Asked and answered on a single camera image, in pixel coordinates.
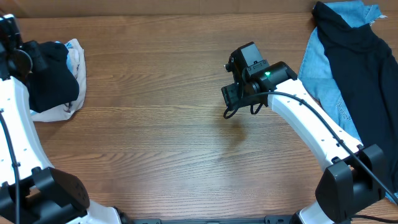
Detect black t-shirt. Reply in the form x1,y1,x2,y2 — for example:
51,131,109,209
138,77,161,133
27,42,80,113

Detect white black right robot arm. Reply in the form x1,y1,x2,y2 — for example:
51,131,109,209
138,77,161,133
221,42,386,223

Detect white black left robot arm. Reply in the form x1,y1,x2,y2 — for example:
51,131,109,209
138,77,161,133
1,14,123,224

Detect light blue folded t-shirt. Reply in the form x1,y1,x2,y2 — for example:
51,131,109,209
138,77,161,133
65,42,74,75

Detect pink folded garment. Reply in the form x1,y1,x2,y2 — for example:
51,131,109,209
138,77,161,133
27,39,86,122

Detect blue denim jeans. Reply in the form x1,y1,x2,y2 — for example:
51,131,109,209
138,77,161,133
297,0,398,203

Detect black long garment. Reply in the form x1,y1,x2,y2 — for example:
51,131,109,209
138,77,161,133
312,1,397,192

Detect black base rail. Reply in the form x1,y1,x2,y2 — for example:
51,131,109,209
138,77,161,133
119,212,297,224

